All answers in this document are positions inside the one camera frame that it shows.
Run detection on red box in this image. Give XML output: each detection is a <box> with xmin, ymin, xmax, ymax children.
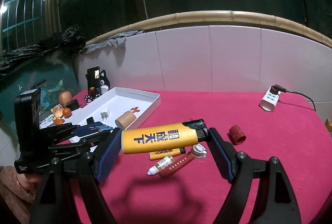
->
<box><xmin>159</xmin><ymin>153</ymin><xmax>195</xmax><ymax>178</ymax></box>

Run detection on small dropper bottle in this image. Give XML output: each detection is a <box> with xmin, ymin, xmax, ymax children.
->
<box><xmin>147</xmin><ymin>155</ymin><xmax>175</xmax><ymax>176</ymax></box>

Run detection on person left hand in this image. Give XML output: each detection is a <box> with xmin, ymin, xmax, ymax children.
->
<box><xmin>1</xmin><ymin>166</ymin><xmax>41</xmax><ymax>223</ymax></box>

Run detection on white charger plug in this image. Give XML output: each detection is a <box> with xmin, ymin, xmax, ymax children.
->
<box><xmin>100</xmin><ymin>109</ymin><xmax>109</xmax><ymax>121</ymax></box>

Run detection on red bottle cap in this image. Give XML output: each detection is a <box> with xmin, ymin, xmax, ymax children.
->
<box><xmin>228</xmin><ymin>125</ymin><xmax>247</xmax><ymax>145</ymax></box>

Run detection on black charger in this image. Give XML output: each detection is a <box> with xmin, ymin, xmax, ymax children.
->
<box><xmin>66</xmin><ymin>99</ymin><xmax>81</xmax><ymax>111</ymax></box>

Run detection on white cardboard tray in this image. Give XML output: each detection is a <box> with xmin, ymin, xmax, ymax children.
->
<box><xmin>66</xmin><ymin>87</ymin><xmax>161</xmax><ymax>129</ymax></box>

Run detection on orange peel pieces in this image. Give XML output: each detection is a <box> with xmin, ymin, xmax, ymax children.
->
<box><xmin>52</xmin><ymin>106</ymin><xmax>72</xmax><ymax>126</ymax></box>

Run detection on black cat phone holder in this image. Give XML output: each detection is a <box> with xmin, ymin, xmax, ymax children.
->
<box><xmin>84</xmin><ymin>70</ymin><xmax>111</xmax><ymax>103</ymax></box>

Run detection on apple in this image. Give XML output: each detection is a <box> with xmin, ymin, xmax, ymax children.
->
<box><xmin>59</xmin><ymin>91</ymin><xmax>72</xmax><ymax>107</ymax></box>

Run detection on red tablecloth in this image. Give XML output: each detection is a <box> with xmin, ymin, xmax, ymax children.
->
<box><xmin>100</xmin><ymin>91</ymin><xmax>331</xmax><ymax>223</ymax></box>

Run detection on black phone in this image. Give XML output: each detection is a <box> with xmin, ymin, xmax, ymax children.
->
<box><xmin>85</xmin><ymin>66</ymin><xmax>101</xmax><ymax>96</ymax></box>

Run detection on grey cloth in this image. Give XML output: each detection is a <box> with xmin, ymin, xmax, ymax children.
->
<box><xmin>79</xmin><ymin>30</ymin><xmax>144</xmax><ymax>54</ymax></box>

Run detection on black power cable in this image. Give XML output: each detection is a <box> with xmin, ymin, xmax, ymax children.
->
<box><xmin>270</xmin><ymin>84</ymin><xmax>317</xmax><ymax>112</ymax></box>

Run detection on bamboo rail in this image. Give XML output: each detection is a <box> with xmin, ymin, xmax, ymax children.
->
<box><xmin>86</xmin><ymin>10</ymin><xmax>331</xmax><ymax>48</ymax></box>

